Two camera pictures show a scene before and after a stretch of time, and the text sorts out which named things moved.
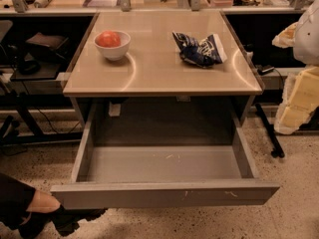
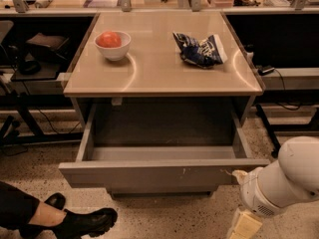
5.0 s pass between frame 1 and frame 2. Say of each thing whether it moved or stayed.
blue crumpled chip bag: stayed
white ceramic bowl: stayed
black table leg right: stayed
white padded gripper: moved
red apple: stayed
